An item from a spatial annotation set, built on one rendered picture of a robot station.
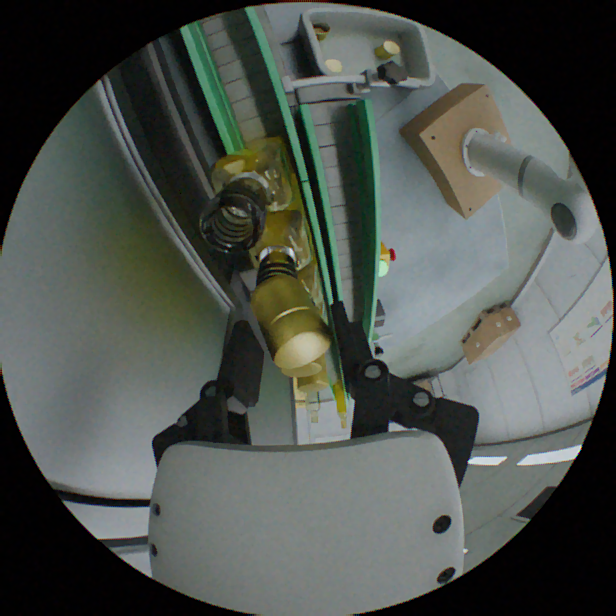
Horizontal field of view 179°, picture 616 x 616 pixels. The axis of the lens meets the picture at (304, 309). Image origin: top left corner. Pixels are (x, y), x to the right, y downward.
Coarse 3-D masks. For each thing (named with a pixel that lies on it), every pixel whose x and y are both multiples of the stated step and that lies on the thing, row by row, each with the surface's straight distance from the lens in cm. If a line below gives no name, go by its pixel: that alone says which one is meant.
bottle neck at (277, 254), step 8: (272, 248) 15; (280, 248) 15; (288, 248) 15; (264, 256) 14; (272, 256) 14; (280, 256) 14; (288, 256) 14; (264, 264) 14; (272, 264) 13; (280, 264) 13; (288, 264) 13; (264, 272) 13; (272, 272) 13; (280, 272) 13; (288, 272) 13; (296, 272) 14; (256, 280) 13; (264, 280) 12
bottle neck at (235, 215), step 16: (240, 176) 12; (256, 176) 13; (224, 192) 9; (240, 192) 9; (256, 192) 10; (208, 208) 9; (224, 208) 12; (240, 208) 8; (256, 208) 9; (208, 224) 9; (224, 224) 11; (240, 224) 11; (256, 224) 9; (208, 240) 10; (224, 240) 10; (240, 240) 10; (256, 240) 9
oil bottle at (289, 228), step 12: (300, 204) 18; (276, 216) 16; (288, 216) 16; (300, 216) 16; (264, 228) 16; (276, 228) 15; (288, 228) 15; (300, 228) 15; (264, 240) 15; (276, 240) 15; (288, 240) 15; (300, 240) 15; (252, 252) 16; (300, 252) 16; (312, 252) 18; (300, 264) 17
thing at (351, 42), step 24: (336, 24) 52; (360, 24) 53; (384, 24) 54; (408, 24) 54; (312, 48) 42; (336, 48) 51; (360, 48) 52; (408, 48) 55; (360, 72) 42; (408, 72) 55; (432, 72) 50
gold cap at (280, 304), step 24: (264, 288) 11; (288, 288) 11; (264, 312) 11; (288, 312) 10; (312, 312) 10; (264, 336) 11; (288, 336) 9; (312, 336) 9; (288, 360) 10; (312, 360) 12
